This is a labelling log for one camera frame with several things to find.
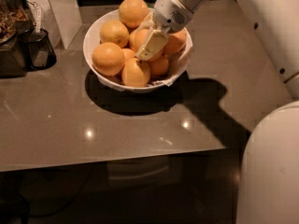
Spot white upright box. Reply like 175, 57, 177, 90
28, 0, 82, 49

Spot white tag in cup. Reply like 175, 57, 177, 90
33, 3, 43, 34

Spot black mesh cup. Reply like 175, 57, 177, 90
18, 29, 56, 71

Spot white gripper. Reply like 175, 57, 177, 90
136, 0, 193, 61

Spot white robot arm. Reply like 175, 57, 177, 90
137, 0, 299, 224

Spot small hidden middle orange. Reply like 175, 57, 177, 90
122, 49, 135, 61

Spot white bowl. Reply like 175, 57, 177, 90
83, 9, 192, 93

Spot dark appliance with food tray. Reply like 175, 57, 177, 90
0, 0, 32, 78

